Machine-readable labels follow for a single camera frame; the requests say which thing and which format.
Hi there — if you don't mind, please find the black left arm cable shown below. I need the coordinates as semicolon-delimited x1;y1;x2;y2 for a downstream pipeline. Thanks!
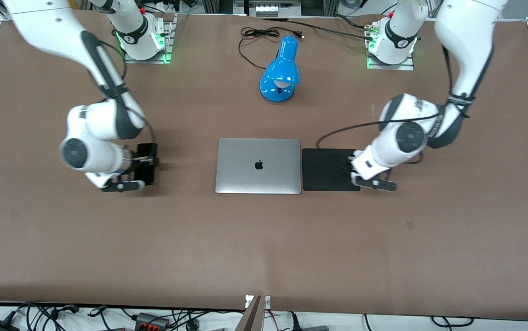
316;46;494;171

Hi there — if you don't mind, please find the grey orange connector box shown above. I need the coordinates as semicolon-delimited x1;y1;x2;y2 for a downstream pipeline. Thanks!
135;313;170;331

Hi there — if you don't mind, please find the black case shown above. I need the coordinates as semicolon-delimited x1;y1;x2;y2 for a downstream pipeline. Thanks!
136;143;159;185

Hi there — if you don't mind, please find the thick black table cable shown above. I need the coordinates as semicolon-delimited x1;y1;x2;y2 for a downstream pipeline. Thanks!
264;17;373;42

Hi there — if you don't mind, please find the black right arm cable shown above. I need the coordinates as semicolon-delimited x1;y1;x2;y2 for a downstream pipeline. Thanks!
94;39;156;148

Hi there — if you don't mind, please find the blue desk lamp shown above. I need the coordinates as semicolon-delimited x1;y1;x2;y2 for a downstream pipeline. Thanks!
259;35;301;103

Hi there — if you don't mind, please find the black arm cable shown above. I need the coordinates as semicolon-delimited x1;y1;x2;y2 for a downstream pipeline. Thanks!
94;39;156;148
316;46;494;171

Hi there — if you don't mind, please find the black lamp power cord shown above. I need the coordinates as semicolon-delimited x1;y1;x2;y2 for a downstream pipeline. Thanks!
238;27;304;70

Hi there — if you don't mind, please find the white power strip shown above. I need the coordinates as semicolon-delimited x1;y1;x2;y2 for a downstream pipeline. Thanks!
248;0;288;19

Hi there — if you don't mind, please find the black aluminium frame post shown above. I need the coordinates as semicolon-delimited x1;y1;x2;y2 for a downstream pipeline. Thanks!
301;0;338;17
202;0;235;14

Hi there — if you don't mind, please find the silver closed laptop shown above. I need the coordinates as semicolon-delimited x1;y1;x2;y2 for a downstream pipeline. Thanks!
215;138;302;194

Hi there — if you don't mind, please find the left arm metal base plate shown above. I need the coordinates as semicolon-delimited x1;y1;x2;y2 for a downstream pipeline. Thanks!
367;21;415;71

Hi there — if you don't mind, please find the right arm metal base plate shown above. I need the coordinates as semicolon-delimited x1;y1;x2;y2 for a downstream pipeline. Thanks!
123;14;173;64

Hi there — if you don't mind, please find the black mouse pad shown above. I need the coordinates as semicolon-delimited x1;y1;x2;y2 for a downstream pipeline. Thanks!
302;148;361;192

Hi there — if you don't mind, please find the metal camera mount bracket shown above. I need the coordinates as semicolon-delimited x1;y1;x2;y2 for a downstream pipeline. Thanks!
245;294;272;331

